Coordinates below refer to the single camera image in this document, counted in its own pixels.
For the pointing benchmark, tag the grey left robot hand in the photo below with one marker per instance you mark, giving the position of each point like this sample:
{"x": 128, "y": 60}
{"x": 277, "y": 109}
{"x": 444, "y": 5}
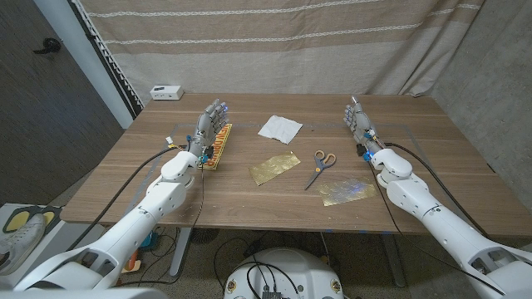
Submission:
{"x": 205, "y": 128}

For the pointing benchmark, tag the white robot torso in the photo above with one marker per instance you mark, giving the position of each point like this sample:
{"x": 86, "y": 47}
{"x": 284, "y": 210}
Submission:
{"x": 299, "y": 270}

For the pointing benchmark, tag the grey table leg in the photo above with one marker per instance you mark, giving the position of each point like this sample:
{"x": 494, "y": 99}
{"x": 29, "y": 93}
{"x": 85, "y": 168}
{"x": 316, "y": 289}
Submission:
{"x": 395, "y": 261}

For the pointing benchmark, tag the white table leg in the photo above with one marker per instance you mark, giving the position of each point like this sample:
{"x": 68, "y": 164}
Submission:
{"x": 180, "y": 253}

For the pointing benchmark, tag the white power strip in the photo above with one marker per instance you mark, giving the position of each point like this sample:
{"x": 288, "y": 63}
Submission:
{"x": 166, "y": 93}

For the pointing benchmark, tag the dark wooden door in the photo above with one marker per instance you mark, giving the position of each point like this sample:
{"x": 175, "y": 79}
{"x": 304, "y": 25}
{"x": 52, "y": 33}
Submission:
{"x": 41, "y": 124}

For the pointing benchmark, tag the yellow new driver sticker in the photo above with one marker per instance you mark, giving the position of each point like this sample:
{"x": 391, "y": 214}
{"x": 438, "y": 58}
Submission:
{"x": 221, "y": 147}

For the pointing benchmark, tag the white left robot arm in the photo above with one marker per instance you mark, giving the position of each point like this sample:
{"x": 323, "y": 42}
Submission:
{"x": 137, "y": 224}

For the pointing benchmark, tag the white tissue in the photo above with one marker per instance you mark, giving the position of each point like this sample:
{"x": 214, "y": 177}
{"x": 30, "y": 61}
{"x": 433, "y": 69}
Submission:
{"x": 280, "y": 128}

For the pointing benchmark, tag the white sneaker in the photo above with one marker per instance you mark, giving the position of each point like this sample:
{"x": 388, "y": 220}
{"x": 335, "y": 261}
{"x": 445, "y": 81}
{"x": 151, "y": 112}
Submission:
{"x": 21, "y": 245}

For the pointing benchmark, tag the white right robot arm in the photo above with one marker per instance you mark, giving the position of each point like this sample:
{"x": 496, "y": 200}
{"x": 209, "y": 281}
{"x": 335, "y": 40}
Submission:
{"x": 440, "y": 224}

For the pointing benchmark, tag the yellow black foot pedal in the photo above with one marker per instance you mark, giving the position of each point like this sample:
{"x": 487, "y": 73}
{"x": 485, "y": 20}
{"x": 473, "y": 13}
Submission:
{"x": 17, "y": 221}
{"x": 50, "y": 216}

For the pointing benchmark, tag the grey tape outline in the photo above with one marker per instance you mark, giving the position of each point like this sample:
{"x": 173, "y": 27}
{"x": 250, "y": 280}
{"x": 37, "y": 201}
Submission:
{"x": 410, "y": 133}

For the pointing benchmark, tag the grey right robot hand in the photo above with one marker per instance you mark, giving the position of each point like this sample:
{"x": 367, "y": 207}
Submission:
{"x": 361, "y": 124}

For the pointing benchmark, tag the teal box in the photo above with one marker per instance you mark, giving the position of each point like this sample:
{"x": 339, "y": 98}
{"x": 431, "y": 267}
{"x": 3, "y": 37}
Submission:
{"x": 149, "y": 243}

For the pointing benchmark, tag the gold foil tape sheet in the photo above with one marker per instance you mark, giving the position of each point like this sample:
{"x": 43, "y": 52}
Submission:
{"x": 345, "y": 193}
{"x": 272, "y": 168}

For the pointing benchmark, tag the white door frame post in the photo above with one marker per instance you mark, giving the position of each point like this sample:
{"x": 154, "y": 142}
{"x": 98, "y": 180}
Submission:
{"x": 97, "y": 74}

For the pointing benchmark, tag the black curtain edge strip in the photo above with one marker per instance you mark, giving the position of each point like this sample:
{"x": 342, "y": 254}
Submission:
{"x": 109, "y": 62}

